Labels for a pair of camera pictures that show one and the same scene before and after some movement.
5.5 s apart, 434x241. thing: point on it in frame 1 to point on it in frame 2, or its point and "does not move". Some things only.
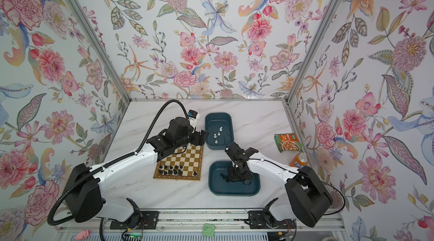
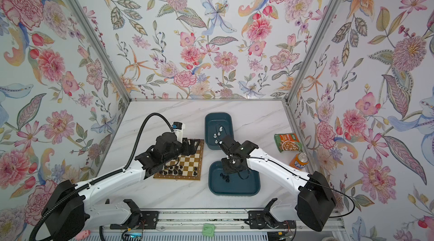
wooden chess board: (185, 164) does not move
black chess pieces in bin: (224, 177) does not move
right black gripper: (233, 178) to (226, 169)
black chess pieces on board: (175, 170) does not move
